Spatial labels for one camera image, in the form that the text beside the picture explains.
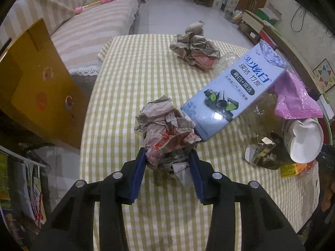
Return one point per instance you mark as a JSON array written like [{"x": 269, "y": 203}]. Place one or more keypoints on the pink plastic wrapper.
[{"x": 295, "y": 99}]

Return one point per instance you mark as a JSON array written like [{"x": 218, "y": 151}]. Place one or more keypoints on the checkered yellow tablecloth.
[{"x": 130, "y": 83}]

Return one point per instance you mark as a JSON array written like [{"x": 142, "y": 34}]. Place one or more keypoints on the printed paper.
[
  {"x": 162, "y": 125},
  {"x": 191, "y": 47}
]

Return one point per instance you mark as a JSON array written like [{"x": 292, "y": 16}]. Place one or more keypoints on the brown cardboard box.
[{"x": 39, "y": 83}]

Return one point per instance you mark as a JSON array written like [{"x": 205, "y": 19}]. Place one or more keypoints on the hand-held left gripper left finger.
[{"x": 137, "y": 177}]

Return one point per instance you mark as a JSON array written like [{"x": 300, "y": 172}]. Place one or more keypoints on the striped beige sofa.
[{"x": 86, "y": 31}]

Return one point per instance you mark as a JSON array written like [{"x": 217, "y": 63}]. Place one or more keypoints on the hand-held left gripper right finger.
[{"x": 197, "y": 177}]

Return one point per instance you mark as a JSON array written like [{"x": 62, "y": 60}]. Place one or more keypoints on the green and white box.
[{"x": 267, "y": 15}]

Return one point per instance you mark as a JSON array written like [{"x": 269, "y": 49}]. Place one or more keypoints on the light blue toothpaste box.
[{"x": 230, "y": 89}]

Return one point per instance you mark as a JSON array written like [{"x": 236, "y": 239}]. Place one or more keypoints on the framed star checkers board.
[{"x": 324, "y": 74}]

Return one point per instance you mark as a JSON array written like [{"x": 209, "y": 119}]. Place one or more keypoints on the red flat box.
[{"x": 267, "y": 38}]

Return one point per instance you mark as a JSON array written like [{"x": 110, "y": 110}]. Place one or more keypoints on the magazine rack with papers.
[{"x": 26, "y": 188}]

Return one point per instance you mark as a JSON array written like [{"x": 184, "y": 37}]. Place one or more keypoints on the small wooden chair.
[{"x": 204, "y": 0}]

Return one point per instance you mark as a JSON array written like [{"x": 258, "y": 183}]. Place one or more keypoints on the white paper cup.
[{"x": 306, "y": 138}]

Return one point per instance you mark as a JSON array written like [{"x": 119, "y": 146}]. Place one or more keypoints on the red bin with green rim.
[{"x": 331, "y": 134}]

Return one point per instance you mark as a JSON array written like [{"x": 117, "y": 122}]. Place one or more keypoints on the cream wooden TV cabinet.
[{"x": 251, "y": 18}]

